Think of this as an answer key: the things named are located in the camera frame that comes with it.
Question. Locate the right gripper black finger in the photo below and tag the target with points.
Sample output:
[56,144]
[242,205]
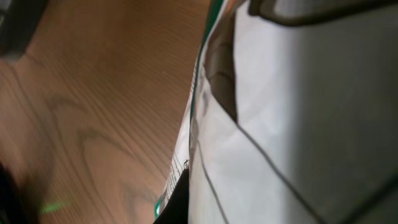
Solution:
[176,211]

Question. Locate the green snack bag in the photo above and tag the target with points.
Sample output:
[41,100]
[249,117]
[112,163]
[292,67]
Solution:
[292,114]

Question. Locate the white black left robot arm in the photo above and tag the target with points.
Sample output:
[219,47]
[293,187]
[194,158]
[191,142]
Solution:
[16,206]

